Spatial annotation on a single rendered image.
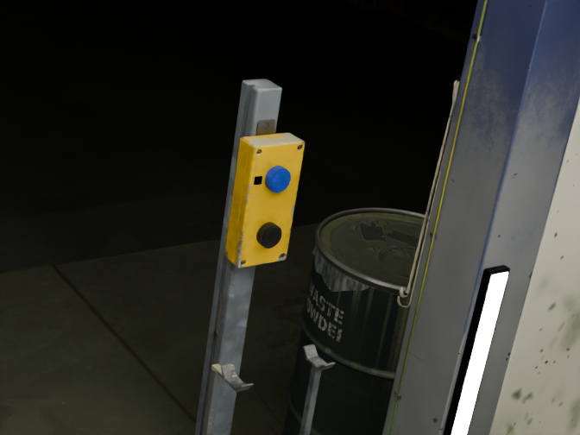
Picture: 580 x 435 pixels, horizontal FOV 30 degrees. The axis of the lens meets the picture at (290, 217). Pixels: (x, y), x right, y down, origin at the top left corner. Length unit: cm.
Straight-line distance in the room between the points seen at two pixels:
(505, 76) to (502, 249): 38
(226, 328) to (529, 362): 79
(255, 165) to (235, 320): 39
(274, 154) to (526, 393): 101
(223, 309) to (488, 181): 61
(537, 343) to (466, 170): 52
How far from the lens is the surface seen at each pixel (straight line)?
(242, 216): 208
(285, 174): 207
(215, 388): 221
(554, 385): 281
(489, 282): 237
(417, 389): 259
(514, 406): 273
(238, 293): 224
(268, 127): 209
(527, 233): 242
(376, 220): 353
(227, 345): 230
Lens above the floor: 226
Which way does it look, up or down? 24 degrees down
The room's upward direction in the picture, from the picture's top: 9 degrees clockwise
